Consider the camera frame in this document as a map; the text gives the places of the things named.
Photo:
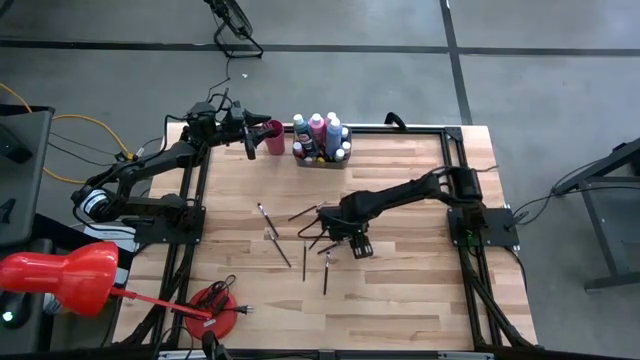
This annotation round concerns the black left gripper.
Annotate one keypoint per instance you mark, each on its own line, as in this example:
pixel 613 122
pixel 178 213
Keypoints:
pixel 235 122

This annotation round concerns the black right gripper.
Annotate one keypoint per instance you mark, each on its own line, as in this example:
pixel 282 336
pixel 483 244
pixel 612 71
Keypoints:
pixel 345 222

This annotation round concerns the small red paint bottle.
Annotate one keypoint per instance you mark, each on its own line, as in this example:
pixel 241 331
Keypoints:
pixel 298 148

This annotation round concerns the small grey paint bottle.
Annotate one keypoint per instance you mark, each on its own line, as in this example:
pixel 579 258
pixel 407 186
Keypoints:
pixel 340 154

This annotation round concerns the small pink paint bottle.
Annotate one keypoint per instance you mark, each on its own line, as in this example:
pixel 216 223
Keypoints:
pixel 345 132

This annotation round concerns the small black paint bottle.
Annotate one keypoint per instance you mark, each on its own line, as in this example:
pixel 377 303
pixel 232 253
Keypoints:
pixel 346 146

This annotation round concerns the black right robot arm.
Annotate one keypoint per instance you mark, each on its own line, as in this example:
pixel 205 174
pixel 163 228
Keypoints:
pixel 400 192

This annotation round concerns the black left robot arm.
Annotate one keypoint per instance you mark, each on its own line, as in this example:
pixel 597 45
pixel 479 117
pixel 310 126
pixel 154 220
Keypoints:
pixel 150 162

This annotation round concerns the red plastic cup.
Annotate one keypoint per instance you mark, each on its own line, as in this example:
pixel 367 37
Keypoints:
pixel 276 145

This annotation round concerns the clear plastic bin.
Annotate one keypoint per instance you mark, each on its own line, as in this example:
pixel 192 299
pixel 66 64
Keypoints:
pixel 300 162

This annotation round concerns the black floor fan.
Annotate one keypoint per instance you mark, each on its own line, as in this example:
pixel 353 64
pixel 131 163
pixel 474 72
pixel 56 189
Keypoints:
pixel 232 20

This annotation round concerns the yellow power plug block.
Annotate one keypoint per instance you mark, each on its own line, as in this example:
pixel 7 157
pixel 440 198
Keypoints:
pixel 129 156

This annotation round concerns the white box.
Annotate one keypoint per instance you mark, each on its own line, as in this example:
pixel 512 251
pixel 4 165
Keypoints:
pixel 107 234

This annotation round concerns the red desk lamp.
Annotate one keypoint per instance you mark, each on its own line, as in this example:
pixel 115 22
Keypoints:
pixel 75 277

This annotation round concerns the grey equipment cabinet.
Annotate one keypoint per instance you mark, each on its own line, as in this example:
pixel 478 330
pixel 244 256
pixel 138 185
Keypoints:
pixel 25 190

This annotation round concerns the black device with blue light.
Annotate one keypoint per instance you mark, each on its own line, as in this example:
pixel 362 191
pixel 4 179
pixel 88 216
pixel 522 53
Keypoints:
pixel 15 307

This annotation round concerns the black aluminium table frame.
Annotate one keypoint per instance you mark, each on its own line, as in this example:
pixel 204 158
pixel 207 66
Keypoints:
pixel 454 134

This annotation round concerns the black desk frame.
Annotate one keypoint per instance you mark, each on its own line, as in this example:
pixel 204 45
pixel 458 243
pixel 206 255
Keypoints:
pixel 597 230

